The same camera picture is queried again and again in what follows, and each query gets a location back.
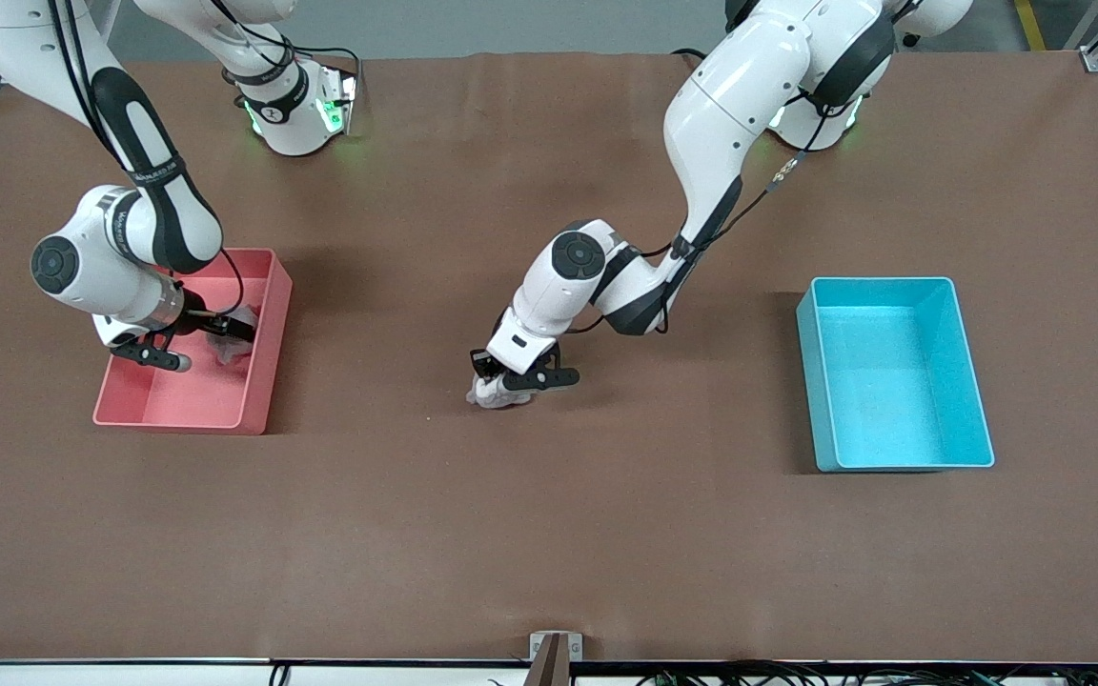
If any pink plastic box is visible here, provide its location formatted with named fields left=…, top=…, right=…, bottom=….
left=92, top=246, right=294, bottom=436

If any blue plastic box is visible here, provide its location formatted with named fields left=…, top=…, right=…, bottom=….
left=795, top=276, right=996, bottom=474

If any large table cover sheet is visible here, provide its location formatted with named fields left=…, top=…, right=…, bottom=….
left=0, top=50, right=1098, bottom=665

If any grey metal bracket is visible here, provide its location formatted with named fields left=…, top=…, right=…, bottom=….
left=529, top=631, right=584, bottom=686

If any black right base cable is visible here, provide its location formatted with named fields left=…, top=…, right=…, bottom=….
left=301, top=43, right=364, bottom=96

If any brown post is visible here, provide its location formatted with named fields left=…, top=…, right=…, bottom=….
left=525, top=634, right=571, bottom=686

